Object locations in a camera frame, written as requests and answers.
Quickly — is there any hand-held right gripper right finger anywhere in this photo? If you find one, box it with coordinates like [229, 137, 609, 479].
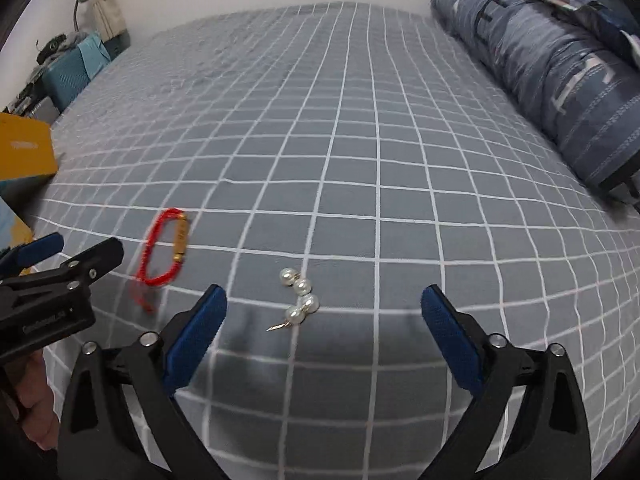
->
[421, 285, 594, 480]

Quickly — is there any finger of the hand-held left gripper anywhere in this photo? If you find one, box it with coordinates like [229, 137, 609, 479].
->
[30, 237, 125, 289]
[0, 232, 65, 282]

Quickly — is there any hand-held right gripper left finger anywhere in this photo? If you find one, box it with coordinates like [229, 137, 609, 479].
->
[56, 284, 231, 480]

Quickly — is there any red string bracelet gold tube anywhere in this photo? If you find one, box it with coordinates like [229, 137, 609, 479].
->
[131, 208, 192, 313]

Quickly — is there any blue and yellow cardboard box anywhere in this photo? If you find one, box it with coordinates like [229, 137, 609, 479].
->
[0, 112, 60, 257]

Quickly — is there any person's left hand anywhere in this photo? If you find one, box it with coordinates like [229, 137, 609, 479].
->
[0, 350, 62, 452]

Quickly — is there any teal suitcase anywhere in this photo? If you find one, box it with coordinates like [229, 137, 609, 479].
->
[42, 34, 110, 112]

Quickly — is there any grey checked bed sheet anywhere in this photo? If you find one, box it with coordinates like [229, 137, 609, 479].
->
[22, 1, 632, 480]

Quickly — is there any folded blue grey duvet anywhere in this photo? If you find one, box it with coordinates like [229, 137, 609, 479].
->
[431, 0, 640, 197]

